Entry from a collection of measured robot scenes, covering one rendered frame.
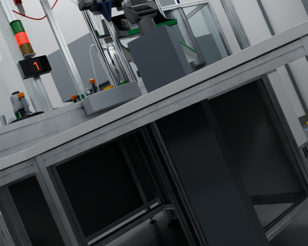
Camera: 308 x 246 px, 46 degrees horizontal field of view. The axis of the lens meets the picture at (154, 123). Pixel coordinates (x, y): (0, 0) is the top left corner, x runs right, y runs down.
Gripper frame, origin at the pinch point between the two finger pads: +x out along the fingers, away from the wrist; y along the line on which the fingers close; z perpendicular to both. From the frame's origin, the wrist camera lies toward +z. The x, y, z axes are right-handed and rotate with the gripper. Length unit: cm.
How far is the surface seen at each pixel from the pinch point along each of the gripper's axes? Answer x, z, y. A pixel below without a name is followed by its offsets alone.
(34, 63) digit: 4.3, 28.9, 24.0
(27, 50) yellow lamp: -2.2, 29.2, 24.5
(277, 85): 56, 67, -173
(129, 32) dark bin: 5.5, 12.4, -15.4
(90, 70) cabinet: -68, 365, -179
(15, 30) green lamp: -11.9, 29.8, 25.7
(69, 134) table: 41, -19, 41
